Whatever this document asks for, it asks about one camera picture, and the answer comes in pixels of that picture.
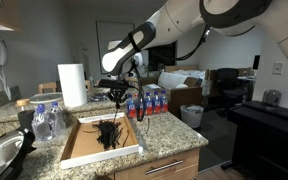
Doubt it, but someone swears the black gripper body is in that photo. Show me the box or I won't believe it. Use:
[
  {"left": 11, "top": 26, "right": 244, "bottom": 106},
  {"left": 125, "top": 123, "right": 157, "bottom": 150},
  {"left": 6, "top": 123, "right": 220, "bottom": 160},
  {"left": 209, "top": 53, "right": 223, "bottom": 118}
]
[{"left": 106, "top": 88, "right": 129, "bottom": 98}]

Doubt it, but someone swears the large black zip tie bundle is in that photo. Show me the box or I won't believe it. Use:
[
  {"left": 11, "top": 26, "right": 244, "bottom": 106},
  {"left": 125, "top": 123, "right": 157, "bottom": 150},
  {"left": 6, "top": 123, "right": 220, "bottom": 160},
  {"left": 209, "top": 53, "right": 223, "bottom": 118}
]
[{"left": 83, "top": 119, "right": 124, "bottom": 151}]

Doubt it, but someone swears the cardboard box cover white rim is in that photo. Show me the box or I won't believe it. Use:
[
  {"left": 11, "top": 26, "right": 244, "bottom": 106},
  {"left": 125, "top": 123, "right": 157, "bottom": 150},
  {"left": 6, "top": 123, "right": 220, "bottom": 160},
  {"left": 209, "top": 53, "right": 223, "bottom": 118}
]
[{"left": 59, "top": 112, "right": 141, "bottom": 170}]

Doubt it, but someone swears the wooden counter base cabinet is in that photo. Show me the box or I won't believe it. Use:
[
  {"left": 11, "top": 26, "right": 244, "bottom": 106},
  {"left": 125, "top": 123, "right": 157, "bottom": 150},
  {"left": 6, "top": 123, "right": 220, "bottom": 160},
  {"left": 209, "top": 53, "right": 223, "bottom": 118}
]
[{"left": 97, "top": 148, "right": 201, "bottom": 180}]

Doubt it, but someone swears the Fiji water bottle blue cap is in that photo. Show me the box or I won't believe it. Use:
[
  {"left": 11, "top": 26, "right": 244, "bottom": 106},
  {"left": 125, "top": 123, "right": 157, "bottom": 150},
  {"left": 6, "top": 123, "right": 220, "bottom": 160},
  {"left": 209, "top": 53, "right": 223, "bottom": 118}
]
[
  {"left": 126, "top": 93, "right": 137, "bottom": 119},
  {"left": 152, "top": 90, "right": 162, "bottom": 114},
  {"left": 159, "top": 89, "right": 169, "bottom": 113},
  {"left": 135, "top": 92, "right": 146, "bottom": 117},
  {"left": 143, "top": 91, "right": 154, "bottom": 116}
]

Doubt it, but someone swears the white paper towel roll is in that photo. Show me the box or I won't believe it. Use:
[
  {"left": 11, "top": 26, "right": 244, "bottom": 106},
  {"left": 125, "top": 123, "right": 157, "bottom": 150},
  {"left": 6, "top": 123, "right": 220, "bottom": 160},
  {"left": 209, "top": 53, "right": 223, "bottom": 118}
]
[{"left": 57, "top": 63, "right": 88, "bottom": 108}]

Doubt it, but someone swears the white bedding pile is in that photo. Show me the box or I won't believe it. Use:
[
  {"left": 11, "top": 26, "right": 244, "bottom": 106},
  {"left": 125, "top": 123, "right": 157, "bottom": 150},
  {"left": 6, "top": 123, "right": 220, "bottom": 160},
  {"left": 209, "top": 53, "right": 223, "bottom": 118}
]
[{"left": 157, "top": 69, "right": 207, "bottom": 90}]

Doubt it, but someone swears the clear water bottle blue cap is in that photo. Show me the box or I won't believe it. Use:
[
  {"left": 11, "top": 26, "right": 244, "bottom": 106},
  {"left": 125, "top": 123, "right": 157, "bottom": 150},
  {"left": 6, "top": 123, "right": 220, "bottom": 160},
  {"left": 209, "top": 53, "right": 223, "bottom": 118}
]
[
  {"left": 48, "top": 101, "right": 66, "bottom": 136},
  {"left": 31, "top": 103, "right": 54, "bottom": 143}
]

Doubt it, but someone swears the white round dish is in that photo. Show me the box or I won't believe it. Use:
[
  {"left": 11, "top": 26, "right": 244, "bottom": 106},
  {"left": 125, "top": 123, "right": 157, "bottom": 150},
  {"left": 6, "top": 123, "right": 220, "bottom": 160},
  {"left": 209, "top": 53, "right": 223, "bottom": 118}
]
[{"left": 28, "top": 92, "right": 64, "bottom": 108}]

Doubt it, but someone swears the wooden slatted chair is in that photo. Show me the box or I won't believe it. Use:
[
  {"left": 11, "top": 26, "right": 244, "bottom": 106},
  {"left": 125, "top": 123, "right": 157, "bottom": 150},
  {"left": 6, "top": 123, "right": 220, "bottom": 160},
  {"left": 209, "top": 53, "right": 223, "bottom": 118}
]
[{"left": 37, "top": 81, "right": 59, "bottom": 95}]

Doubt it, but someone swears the white trash can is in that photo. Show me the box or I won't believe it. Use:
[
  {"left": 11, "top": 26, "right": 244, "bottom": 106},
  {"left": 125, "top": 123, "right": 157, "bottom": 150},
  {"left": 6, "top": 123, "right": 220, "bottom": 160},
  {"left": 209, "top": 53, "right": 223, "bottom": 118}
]
[{"left": 179, "top": 104, "right": 205, "bottom": 129}]

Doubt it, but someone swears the glass jar tan lid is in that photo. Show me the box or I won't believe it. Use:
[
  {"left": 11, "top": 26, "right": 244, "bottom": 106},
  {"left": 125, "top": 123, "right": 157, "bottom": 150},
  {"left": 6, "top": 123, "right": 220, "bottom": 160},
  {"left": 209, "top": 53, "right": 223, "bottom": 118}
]
[{"left": 14, "top": 98, "right": 36, "bottom": 133}]

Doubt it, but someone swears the black office chair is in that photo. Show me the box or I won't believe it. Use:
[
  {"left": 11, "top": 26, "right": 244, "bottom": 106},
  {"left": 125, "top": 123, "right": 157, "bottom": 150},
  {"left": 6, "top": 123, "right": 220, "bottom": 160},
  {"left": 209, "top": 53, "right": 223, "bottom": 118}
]
[{"left": 214, "top": 67, "right": 248, "bottom": 113}]

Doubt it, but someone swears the black flat panel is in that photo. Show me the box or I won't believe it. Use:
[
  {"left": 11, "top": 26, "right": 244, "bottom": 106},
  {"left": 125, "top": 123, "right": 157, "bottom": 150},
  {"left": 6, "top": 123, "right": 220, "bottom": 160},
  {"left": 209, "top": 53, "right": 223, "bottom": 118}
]
[{"left": 252, "top": 54, "right": 261, "bottom": 71}]

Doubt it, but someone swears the wooden upper cabinet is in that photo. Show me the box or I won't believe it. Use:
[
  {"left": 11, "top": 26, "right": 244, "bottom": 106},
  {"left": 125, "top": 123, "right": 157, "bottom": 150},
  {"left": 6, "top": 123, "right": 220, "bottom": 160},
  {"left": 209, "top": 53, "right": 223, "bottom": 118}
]
[{"left": 0, "top": 0, "right": 22, "bottom": 33}]

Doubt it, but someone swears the black piano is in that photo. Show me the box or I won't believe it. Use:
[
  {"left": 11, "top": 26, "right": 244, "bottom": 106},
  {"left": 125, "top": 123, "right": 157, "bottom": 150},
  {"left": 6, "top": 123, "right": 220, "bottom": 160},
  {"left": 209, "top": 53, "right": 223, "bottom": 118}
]
[{"left": 221, "top": 100, "right": 288, "bottom": 180}]

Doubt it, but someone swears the silver metal container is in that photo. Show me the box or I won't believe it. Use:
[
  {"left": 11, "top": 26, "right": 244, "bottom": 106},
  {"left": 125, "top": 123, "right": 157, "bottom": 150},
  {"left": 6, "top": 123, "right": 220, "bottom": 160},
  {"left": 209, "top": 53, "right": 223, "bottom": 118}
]
[{"left": 262, "top": 89, "right": 283, "bottom": 108}]

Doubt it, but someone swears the black wall television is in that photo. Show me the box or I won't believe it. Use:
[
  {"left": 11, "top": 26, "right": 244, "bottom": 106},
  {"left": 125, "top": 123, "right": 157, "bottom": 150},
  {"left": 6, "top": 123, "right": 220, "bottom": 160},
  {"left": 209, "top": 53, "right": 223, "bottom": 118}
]
[{"left": 148, "top": 41, "right": 178, "bottom": 72}]

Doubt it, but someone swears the black velcro strap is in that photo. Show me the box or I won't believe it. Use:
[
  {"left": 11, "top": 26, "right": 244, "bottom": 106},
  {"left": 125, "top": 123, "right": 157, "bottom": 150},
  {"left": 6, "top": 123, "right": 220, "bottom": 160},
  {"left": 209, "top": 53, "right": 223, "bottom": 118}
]
[{"left": 127, "top": 31, "right": 142, "bottom": 53}]

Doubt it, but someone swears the metal drawer handle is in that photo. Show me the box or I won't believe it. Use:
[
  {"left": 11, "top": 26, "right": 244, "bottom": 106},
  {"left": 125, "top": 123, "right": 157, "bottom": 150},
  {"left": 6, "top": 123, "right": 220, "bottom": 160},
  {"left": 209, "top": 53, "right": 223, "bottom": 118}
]
[{"left": 144, "top": 159, "right": 184, "bottom": 176}]

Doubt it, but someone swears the white wall plate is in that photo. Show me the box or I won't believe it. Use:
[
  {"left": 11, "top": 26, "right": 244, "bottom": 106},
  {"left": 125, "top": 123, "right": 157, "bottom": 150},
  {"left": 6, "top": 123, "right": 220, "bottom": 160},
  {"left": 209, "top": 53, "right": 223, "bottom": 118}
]
[{"left": 272, "top": 61, "right": 284, "bottom": 76}]

